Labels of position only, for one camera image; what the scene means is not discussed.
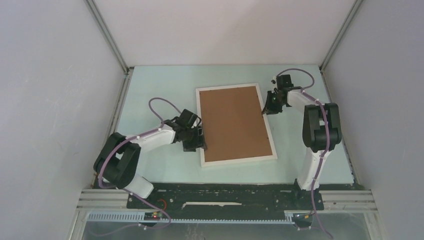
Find aluminium corner rail left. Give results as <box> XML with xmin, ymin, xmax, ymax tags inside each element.
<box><xmin>84</xmin><ymin>0</ymin><xmax>130</xmax><ymax>75</ymax></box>

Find aluminium corner rail right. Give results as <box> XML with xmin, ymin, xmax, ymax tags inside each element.
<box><xmin>319</xmin><ymin>0</ymin><xmax>365</xmax><ymax>73</ymax></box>

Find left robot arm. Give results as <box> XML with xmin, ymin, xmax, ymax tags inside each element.
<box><xmin>93</xmin><ymin>109</ymin><xmax>206</xmax><ymax>208</ymax></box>

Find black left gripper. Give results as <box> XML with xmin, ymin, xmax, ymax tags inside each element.
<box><xmin>182</xmin><ymin>124</ymin><xmax>207</xmax><ymax>153</ymax></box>

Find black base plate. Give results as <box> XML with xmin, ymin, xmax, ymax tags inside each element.
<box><xmin>146</xmin><ymin>182</ymin><xmax>324</xmax><ymax>221</ymax></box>

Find brown backing board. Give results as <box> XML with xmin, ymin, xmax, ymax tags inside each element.
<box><xmin>198</xmin><ymin>86</ymin><xmax>274</xmax><ymax>163</ymax></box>

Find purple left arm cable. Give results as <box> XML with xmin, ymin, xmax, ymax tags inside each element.
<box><xmin>87</xmin><ymin>97</ymin><xmax>182</xmax><ymax>237</ymax></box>

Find aluminium corner rail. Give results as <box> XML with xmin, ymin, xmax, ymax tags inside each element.
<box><xmin>84</xmin><ymin>0</ymin><xmax>130</xmax><ymax>75</ymax></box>
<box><xmin>319</xmin><ymin>0</ymin><xmax>365</xmax><ymax>73</ymax></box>

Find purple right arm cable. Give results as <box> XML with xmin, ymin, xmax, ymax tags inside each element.
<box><xmin>276</xmin><ymin>68</ymin><xmax>334</xmax><ymax>239</ymax></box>

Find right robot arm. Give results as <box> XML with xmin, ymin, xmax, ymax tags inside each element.
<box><xmin>262</xmin><ymin>74</ymin><xmax>342</xmax><ymax>209</ymax></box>

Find white picture frame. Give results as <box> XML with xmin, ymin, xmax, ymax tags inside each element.
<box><xmin>195</xmin><ymin>82</ymin><xmax>278</xmax><ymax>168</ymax></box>

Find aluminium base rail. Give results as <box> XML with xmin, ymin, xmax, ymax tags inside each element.
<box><xmin>68</xmin><ymin>184</ymin><xmax>388</xmax><ymax>240</ymax></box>

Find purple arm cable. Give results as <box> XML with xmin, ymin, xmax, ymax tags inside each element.
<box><xmin>87</xmin><ymin>97</ymin><xmax>182</xmax><ymax>237</ymax></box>
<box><xmin>276</xmin><ymin>68</ymin><xmax>334</xmax><ymax>239</ymax></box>

